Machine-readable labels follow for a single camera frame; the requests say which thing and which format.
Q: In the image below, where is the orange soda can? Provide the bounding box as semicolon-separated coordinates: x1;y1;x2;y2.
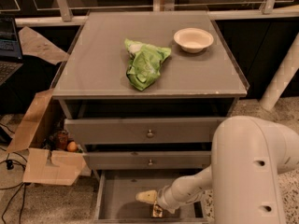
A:
151;203;164;218

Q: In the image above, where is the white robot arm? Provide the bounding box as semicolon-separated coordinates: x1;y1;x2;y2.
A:
135;116;299;224

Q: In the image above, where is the grey bottom drawer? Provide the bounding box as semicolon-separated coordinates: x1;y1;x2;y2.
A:
93;169;208;224

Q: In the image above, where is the grey drawer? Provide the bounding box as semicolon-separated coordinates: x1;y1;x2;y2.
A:
93;169;208;224
83;151;211;170
64;118;224;145

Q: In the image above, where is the grey middle drawer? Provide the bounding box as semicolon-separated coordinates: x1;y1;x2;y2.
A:
83;151;211;170

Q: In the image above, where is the grey top drawer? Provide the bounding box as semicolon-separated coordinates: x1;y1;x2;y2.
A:
64;118;224;145

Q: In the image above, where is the grey drawer cabinet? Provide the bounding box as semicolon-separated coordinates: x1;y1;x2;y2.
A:
50;10;250;224

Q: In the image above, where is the orange fruit in box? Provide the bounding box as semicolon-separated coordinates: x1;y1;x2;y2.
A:
66;141;78;152

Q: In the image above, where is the dark jar in box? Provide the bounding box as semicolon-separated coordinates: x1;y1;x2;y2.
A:
56;131;68;150

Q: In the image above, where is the brown cardboard box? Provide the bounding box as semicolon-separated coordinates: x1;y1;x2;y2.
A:
7;89;91;186

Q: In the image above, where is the green chip bag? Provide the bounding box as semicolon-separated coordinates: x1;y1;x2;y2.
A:
124;39;171;91

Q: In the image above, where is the white paper bowl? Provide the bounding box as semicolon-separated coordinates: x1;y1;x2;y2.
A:
174;28;214;53

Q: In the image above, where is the cardboard sheet piece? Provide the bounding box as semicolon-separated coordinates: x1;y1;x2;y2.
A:
19;27;69;65

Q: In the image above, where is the open laptop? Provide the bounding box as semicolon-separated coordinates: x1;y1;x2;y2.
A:
0;14;23;86

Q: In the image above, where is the metal window railing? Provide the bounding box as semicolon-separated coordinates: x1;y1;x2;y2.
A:
0;0;299;27

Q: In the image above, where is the black floor cable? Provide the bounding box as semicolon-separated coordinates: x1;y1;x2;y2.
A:
0;121;30;224

